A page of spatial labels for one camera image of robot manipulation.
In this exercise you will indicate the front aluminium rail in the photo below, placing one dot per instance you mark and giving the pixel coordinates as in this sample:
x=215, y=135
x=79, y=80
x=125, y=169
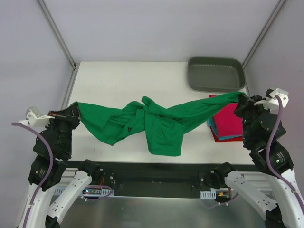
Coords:
x=255, y=178

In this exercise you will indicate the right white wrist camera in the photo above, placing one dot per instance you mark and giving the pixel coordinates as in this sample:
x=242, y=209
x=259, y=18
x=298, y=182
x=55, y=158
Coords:
x=270, y=102

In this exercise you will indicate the left aluminium frame post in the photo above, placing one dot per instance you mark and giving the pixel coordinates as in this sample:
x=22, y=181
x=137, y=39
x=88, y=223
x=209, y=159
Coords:
x=55, y=30

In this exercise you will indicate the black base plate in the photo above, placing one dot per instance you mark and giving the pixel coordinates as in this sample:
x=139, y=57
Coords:
x=160, y=180

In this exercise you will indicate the left white cable duct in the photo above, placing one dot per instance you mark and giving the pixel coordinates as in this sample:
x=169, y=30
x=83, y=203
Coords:
x=88, y=192

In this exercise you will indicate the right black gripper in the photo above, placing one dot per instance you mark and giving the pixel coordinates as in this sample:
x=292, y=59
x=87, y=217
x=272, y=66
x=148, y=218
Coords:
x=247, y=104

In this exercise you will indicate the grey plastic bin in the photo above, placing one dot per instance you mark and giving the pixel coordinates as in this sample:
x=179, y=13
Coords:
x=215, y=74

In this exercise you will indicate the white cable duct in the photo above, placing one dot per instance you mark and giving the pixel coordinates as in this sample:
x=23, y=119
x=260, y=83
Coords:
x=88, y=192
x=208, y=195

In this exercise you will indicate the pink folded t-shirt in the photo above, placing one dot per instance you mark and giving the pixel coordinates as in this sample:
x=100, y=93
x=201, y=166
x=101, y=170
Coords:
x=225, y=119

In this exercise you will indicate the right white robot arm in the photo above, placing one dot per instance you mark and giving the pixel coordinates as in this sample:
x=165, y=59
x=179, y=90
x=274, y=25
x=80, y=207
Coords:
x=261, y=129

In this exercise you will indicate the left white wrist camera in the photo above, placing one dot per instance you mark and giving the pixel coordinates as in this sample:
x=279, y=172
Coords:
x=34, y=118

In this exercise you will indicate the right white cable duct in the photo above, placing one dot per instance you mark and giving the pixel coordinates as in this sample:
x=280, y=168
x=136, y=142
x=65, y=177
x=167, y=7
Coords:
x=208, y=195

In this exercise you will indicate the blue folded t-shirt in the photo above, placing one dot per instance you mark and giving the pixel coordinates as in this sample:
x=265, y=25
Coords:
x=212, y=126

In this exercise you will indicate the green t-shirt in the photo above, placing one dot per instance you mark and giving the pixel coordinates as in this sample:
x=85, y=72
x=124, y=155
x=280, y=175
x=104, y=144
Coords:
x=164, y=127

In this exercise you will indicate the aluminium frame post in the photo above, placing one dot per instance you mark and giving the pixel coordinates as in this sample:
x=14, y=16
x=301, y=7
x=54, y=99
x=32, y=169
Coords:
x=55, y=30
x=268, y=24

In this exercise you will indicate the left aluminium table rail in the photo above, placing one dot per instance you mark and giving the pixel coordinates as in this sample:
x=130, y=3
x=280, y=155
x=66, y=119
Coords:
x=69, y=88

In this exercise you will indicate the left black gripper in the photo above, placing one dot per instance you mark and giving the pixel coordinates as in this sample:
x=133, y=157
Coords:
x=65, y=116

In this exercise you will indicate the right aluminium frame post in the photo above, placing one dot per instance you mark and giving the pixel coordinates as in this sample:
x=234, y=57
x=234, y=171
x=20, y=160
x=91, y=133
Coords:
x=268, y=24

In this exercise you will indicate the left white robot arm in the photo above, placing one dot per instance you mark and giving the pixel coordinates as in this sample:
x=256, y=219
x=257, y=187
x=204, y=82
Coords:
x=53, y=148

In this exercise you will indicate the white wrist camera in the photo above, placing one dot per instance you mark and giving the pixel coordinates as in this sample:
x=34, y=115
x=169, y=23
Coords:
x=270, y=102
x=34, y=118

